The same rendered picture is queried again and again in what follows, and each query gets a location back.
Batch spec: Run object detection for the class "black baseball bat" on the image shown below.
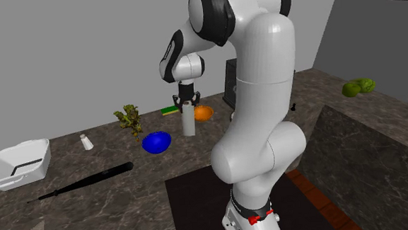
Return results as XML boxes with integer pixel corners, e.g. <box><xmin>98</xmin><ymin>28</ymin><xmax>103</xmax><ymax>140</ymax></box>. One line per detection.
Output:
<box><xmin>24</xmin><ymin>161</ymin><xmax>136</xmax><ymax>205</ymax></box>

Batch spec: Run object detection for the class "white tall bottle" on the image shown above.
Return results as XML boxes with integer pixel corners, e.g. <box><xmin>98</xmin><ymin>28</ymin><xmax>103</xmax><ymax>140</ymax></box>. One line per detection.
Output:
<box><xmin>180</xmin><ymin>100</ymin><xmax>197</xmax><ymax>137</ymax></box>

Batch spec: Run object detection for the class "white rectangular basin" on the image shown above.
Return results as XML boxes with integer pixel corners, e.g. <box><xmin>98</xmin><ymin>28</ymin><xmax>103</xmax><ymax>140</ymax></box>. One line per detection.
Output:
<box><xmin>0</xmin><ymin>137</ymin><xmax>54</xmax><ymax>192</ymax></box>

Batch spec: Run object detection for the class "orange bowl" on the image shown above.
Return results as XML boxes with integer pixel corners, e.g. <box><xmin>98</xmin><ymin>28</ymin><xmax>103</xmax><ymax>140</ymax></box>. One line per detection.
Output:
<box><xmin>193</xmin><ymin>105</ymin><xmax>215</xmax><ymax>123</ymax></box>

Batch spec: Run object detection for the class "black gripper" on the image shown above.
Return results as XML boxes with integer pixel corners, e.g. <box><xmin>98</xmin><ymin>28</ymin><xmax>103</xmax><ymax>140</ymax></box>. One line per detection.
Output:
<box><xmin>171</xmin><ymin>81</ymin><xmax>202</xmax><ymax>114</ymax></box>

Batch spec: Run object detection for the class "white salt shaker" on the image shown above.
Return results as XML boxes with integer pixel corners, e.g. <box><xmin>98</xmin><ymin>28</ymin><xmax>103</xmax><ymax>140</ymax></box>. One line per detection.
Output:
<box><xmin>79</xmin><ymin>133</ymin><xmax>95</xmax><ymax>151</ymax></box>

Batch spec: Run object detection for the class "green and yellow sponge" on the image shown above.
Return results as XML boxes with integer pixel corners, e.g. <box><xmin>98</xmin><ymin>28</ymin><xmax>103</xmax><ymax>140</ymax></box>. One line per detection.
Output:
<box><xmin>160</xmin><ymin>105</ymin><xmax>180</xmax><ymax>117</ymax></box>

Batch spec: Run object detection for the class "black box appliance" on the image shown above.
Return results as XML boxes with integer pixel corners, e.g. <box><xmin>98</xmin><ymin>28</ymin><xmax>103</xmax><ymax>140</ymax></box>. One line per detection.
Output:
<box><xmin>221</xmin><ymin>57</ymin><xmax>241</xmax><ymax>111</ymax></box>

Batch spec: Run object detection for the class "blue bowl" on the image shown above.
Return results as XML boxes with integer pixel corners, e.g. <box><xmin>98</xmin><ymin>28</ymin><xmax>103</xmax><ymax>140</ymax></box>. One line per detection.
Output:
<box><xmin>141</xmin><ymin>130</ymin><xmax>173</xmax><ymax>155</ymax></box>

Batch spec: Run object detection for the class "green leafy plant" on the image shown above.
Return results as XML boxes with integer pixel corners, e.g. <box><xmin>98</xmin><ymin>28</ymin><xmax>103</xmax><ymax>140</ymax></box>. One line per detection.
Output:
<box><xmin>112</xmin><ymin>103</ymin><xmax>144</xmax><ymax>144</ymax></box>

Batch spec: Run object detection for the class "green round thing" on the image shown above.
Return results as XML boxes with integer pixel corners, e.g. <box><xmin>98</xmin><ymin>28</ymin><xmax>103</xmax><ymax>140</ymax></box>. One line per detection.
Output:
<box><xmin>340</xmin><ymin>77</ymin><xmax>378</xmax><ymax>99</ymax></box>

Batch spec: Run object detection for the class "dark robot stand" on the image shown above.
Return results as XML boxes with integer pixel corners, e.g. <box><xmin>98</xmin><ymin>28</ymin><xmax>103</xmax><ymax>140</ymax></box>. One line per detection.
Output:
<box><xmin>151</xmin><ymin>157</ymin><xmax>367</xmax><ymax>230</ymax></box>

